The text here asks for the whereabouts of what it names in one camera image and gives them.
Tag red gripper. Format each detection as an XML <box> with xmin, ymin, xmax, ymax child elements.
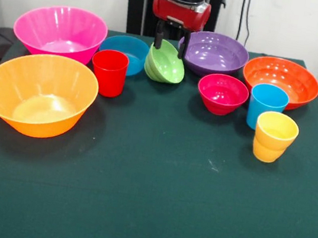
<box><xmin>144</xmin><ymin>0</ymin><xmax>213</xmax><ymax>63</ymax></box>

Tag green bowl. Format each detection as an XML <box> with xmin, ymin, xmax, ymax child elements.
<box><xmin>142</xmin><ymin>37</ymin><xmax>190</xmax><ymax>86</ymax></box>

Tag small crimson bowl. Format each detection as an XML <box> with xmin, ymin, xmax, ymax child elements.
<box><xmin>194</xmin><ymin>70</ymin><xmax>252</xmax><ymax>120</ymax></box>

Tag blue bowl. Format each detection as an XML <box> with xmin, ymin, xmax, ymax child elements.
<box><xmin>95</xmin><ymin>31</ymin><xmax>152</xmax><ymax>79</ymax></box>

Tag purple bowl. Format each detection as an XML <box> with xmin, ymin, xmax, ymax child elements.
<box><xmin>174</xmin><ymin>27</ymin><xmax>252</xmax><ymax>83</ymax></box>

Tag red cup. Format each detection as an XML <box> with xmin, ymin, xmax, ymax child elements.
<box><xmin>86</xmin><ymin>47</ymin><xmax>131</xmax><ymax>101</ymax></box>

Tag large pink bowl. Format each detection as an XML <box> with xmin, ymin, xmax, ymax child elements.
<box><xmin>9</xmin><ymin>0</ymin><xmax>112</xmax><ymax>69</ymax></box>

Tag blue cup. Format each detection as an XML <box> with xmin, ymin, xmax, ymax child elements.
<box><xmin>245</xmin><ymin>81</ymin><xmax>292</xmax><ymax>135</ymax></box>

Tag red-orange bowl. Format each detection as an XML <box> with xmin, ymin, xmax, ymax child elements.
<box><xmin>237</xmin><ymin>52</ymin><xmax>318</xmax><ymax>115</ymax></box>

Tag large orange bowl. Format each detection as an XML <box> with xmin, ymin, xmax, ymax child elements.
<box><xmin>0</xmin><ymin>46</ymin><xmax>104</xmax><ymax>146</ymax></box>

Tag yellow cup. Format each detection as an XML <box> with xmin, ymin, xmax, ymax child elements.
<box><xmin>250</xmin><ymin>109</ymin><xmax>302</xmax><ymax>167</ymax></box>

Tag dark green tablecloth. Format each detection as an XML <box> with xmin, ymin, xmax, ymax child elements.
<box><xmin>0</xmin><ymin>13</ymin><xmax>318</xmax><ymax>238</ymax></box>

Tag black hanging cable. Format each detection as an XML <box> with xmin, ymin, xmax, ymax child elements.
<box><xmin>235</xmin><ymin>0</ymin><xmax>257</xmax><ymax>48</ymax></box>

